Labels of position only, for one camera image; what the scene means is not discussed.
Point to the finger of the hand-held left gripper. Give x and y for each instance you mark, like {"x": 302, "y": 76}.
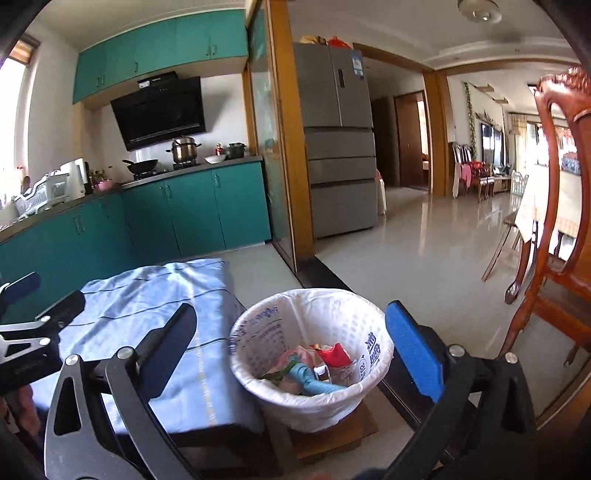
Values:
{"x": 23, "y": 284}
{"x": 60, "y": 308}

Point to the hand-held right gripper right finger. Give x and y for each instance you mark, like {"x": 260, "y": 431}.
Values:
{"x": 411, "y": 350}

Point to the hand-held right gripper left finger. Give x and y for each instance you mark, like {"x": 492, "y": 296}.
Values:
{"x": 171, "y": 337}

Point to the red snack wrapper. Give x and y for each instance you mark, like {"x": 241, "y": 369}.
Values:
{"x": 334, "y": 356}

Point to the bin with white liner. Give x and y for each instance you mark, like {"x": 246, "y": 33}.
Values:
{"x": 314, "y": 309}

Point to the green leafy wrapper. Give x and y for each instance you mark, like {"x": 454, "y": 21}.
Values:
{"x": 274, "y": 374}

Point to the pink plastic packet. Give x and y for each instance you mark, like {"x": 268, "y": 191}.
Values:
{"x": 288, "y": 362}

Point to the person's left hand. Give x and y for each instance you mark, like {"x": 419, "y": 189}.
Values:
{"x": 30, "y": 408}

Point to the blue striped tablecloth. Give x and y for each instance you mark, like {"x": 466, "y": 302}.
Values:
{"x": 161, "y": 286}

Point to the white dish rack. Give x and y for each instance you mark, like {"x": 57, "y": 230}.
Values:
{"x": 41, "y": 191}

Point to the small wooden stool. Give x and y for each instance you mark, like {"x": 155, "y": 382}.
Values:
{"x": 341, "y": 434}

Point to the teal lower kitchen cabinets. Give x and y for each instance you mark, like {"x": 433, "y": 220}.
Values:
{"x": 194, "y": 212}

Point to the teal kitchen cabinets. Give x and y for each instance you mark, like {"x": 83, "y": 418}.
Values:
{"x": 194, "y": 212}
{"x": 161, "y": 41}

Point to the pink bowl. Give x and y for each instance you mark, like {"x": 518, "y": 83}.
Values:
{"x": 104, "y": 185}

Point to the black wok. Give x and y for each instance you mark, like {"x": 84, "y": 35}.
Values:
{"x": 143, "y": 165}

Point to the white bowl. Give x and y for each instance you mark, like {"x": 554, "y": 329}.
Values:
{"x": 215, "y": 159}

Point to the steel cooking pot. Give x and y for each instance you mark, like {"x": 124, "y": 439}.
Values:
{"x": 183, "y": 150}

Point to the row of dining chairs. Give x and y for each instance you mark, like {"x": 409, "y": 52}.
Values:
{"x": 471, "y": 173}

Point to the dark lidded pot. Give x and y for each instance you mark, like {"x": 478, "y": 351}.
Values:
{"x": 236, "y": 150}

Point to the wooden doorway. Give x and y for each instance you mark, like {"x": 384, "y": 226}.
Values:
{"x": 411, "y": 138}

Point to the carved wooden chair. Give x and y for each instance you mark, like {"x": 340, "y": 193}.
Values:
{"x": 549, "y": 184}

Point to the black range hood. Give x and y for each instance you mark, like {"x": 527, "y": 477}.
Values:
{"x": 157, "y": 110}

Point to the dining table with cloth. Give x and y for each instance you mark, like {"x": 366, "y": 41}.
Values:
{"x": 572, "y": 203}

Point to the grey refrigerator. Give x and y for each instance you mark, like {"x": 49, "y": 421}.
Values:
{"x": 341, "y": 138}

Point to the wooden framed glass sliding door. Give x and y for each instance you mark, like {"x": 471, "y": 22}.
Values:
{"x": 281, "y": 138}

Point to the green hanging vine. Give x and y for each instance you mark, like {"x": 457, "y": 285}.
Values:
{"x": 471, "y": 115}

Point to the teal upper kitchen cabinets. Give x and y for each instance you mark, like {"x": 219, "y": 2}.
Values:
{"x": 161, "y": 41}

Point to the red bag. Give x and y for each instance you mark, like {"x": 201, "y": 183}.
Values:
{"x": 339, "y": 43}

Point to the ceiling lamp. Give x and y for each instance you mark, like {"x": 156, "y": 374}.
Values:
{"x": 480, "y": 10}

